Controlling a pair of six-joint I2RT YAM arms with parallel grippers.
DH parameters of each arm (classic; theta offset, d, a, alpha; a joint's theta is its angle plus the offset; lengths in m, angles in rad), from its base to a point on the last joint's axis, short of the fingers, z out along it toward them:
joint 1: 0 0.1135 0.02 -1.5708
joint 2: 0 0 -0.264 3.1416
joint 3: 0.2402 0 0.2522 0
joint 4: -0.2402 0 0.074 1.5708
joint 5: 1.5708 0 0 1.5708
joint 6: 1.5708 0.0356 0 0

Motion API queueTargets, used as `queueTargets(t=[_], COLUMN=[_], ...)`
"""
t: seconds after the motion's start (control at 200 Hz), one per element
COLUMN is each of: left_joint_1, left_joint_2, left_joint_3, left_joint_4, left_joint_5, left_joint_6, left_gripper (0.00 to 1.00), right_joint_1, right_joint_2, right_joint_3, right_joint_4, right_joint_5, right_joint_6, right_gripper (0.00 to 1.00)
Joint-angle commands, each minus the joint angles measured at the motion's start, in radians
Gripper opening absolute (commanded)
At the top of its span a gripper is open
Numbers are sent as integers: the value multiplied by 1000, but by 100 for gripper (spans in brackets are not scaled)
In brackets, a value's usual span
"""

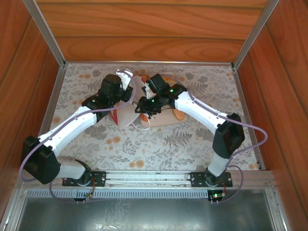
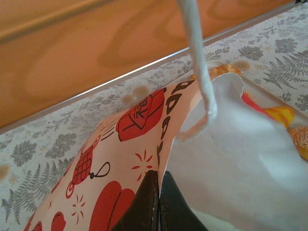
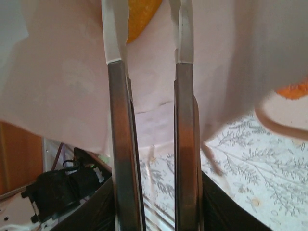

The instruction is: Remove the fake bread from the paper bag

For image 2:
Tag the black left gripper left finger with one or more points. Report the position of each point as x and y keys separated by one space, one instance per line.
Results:
x=144 y=207

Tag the aluminium frame bar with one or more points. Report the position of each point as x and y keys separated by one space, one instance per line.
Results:
x=144 y=67

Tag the red white printed paper bag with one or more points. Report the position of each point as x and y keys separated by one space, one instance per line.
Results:
x=108 y=149

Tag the yellow fake pastry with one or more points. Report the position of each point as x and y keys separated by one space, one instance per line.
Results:
x=281 y=114

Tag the pink plastic tray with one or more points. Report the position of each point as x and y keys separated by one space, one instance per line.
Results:
x=262 y=96

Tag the sugared fake bread bun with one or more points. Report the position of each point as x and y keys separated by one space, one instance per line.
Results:
x=300 y=142

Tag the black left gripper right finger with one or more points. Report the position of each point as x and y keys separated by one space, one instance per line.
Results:
x=175 y=209

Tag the floral tablecloth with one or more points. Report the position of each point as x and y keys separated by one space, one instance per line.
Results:
x=48 y=144

